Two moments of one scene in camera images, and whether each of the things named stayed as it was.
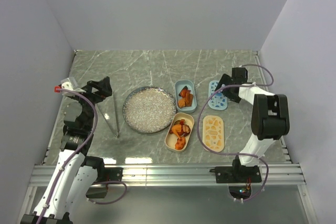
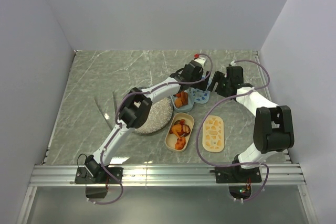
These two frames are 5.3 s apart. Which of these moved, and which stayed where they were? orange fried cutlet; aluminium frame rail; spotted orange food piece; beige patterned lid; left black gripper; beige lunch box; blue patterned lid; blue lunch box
Moved: orange fried cutlet; blue lunch box; left black gripper; blue patterned lid
Stayed: aluminium frame rail; beige lunch box; spotted orange food piece; beige patterned lid
